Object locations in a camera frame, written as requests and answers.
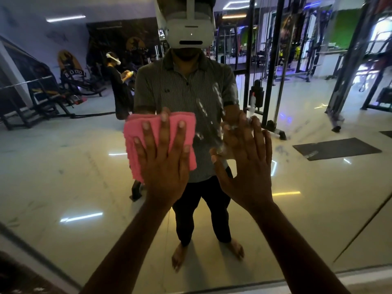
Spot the large wall mirror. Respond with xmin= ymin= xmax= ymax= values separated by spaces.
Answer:
xmin=0 ymin=0 xmax=392 ymax=293

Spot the person's left hand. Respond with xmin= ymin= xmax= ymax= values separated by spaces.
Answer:
xmin=134 ymin=108 xmax=192 ymax=209

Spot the person's right forearm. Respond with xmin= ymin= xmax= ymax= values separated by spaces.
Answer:
xmin=252 ymin=202 xmax=351 ymax=294

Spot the person's right hand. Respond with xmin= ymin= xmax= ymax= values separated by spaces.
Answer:
xmin=210 ymin=111 xmax=274 ymax=215

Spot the pink cloth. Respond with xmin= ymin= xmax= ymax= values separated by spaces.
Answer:
xmin=123 ymin=111 xmax=198 ymax=183

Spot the person's left forearm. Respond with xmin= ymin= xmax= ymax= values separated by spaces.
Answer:
xmin=79 ymin=202 xmax=172 ymax=294

